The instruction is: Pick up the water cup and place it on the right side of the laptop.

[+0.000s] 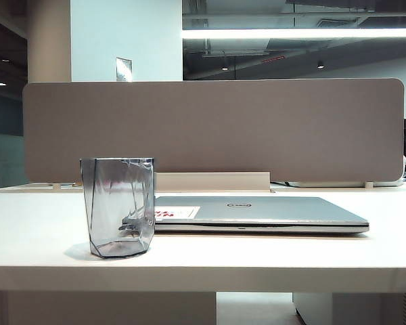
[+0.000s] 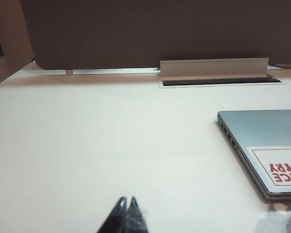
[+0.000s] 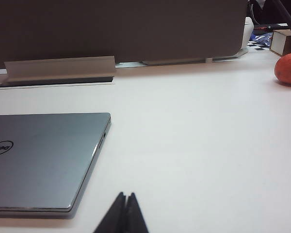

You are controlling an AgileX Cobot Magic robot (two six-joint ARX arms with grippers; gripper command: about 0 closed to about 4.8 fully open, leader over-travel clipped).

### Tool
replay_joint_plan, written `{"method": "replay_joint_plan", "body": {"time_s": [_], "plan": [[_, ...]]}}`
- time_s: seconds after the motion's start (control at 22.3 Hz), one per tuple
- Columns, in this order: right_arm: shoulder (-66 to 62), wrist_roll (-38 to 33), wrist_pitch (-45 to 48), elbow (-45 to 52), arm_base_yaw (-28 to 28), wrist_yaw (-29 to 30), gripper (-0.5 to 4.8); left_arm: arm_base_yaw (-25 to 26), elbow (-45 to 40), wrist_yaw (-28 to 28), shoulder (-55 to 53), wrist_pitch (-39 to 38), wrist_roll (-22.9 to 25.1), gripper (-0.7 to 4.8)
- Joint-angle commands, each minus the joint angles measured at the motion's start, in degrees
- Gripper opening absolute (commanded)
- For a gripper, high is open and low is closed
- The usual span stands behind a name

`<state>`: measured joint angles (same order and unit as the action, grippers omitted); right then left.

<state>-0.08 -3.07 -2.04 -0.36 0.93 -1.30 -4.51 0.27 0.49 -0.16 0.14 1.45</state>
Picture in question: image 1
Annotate dark glass door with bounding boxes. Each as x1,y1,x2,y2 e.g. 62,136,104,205
0,15,28,190

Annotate grey transparent faceted water cup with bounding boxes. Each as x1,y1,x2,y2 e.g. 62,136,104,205
79,156,156,260

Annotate long white ceiling light strip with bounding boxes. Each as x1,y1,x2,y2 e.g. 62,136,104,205
181,27,406,40

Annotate white cable tray flap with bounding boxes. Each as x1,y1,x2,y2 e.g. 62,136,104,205
154,171,271,191

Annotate silver Dell laptop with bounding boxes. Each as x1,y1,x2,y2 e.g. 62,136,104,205
154,195,370,235

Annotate beige desk support panel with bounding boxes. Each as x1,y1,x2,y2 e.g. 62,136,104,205
0,290,218,325

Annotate small framed wall sign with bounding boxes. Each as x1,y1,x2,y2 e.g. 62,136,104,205
115,56,133,83

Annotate white red Nice Try sticker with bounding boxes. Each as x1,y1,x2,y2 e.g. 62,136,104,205
154,205,201,220

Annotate beige fabric desk partition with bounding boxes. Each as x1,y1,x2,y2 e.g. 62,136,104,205
22,77,406,186

